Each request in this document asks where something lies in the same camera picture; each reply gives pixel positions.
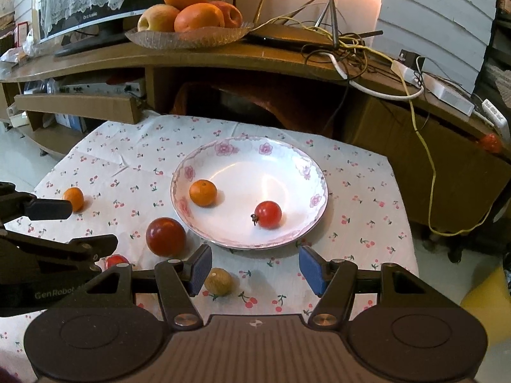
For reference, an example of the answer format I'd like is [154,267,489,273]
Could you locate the glass fruit bowl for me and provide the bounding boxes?
[125,22,255,49]

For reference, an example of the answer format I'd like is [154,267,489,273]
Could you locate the small mandarin orange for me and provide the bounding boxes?
[63,187,85,213]
[189,179,218,207]

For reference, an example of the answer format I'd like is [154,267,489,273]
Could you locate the cherry print white tablecloth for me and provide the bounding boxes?
[0,109,420,383]

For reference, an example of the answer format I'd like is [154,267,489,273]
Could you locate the white labelled device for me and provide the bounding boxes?
[482,99,511,145]

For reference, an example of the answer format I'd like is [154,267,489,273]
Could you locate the yellow apple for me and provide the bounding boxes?
[137,4,181,33]

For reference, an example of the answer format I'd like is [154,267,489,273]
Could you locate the white cable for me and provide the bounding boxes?
[327,53,424,101]

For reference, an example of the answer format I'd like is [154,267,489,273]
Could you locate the flat white box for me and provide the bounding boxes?
[428,78,477,115]

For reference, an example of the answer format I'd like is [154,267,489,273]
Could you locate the blue and white carton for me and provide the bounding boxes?
[54,112,89,133]

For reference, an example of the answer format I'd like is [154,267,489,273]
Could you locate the silver set-top box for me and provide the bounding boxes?
[51,81,147,99]

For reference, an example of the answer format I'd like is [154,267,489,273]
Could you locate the white slatted panel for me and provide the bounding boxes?
[377,0,500,97]

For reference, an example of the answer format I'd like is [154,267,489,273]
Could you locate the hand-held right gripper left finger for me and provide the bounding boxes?
[72,243,213,330]

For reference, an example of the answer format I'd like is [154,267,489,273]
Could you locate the yellow trash bin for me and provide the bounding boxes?
[459,265,511,349]

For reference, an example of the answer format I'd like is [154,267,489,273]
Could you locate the large dark red tomato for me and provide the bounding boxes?
[145,217,187,258]

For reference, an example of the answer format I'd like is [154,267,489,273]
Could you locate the black router with antennas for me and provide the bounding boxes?
[243,0,385,52]

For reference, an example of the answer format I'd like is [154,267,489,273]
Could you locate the small red object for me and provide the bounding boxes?
[477,133,503,154]

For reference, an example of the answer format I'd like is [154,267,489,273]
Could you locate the yellow cable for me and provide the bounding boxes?
[255,22,496,236]

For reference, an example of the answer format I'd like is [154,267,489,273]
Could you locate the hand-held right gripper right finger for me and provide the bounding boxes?
[299,244,440,328]

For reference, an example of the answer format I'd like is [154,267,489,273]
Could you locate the small red cherry tomato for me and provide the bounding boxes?
[104,254,130,271]
[251,201,283,229]

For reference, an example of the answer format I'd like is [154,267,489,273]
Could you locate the floral rim white plate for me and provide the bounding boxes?
[170,136,329,250]

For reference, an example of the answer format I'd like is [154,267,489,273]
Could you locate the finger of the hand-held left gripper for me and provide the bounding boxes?
[0,181,73,224]
[0,229,119,274]

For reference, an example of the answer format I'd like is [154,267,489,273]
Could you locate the red apple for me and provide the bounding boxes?
[210,1,243,28]

